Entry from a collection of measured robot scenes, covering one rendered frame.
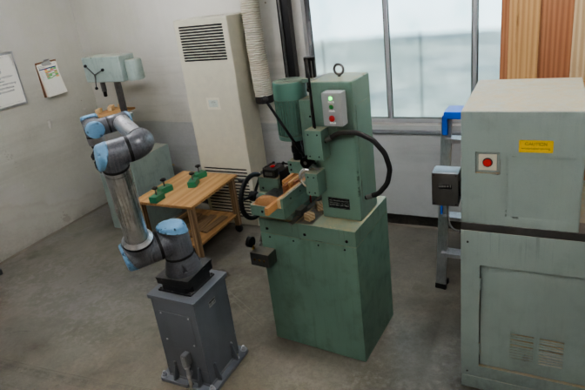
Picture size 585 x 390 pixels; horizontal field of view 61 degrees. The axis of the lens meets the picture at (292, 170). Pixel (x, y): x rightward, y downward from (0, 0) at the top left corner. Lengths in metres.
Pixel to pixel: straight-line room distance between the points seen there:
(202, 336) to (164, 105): 2.76
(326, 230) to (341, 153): 0.40
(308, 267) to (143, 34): 2.97
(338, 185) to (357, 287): 0.53
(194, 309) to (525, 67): 2.47
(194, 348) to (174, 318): 0.20
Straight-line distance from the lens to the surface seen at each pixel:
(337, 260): 2.61
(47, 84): 5.20
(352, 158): 2.44
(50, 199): 5.28
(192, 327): 2.73
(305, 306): 2.90
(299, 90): 2.56
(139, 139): 2.22
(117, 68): 4.51
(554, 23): 3.55
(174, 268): 2.65
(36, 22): 5.25
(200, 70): 4.23
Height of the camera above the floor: 1.97
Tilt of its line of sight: 20 degrees down
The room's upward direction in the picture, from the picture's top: 7 degrees counter-clockwise
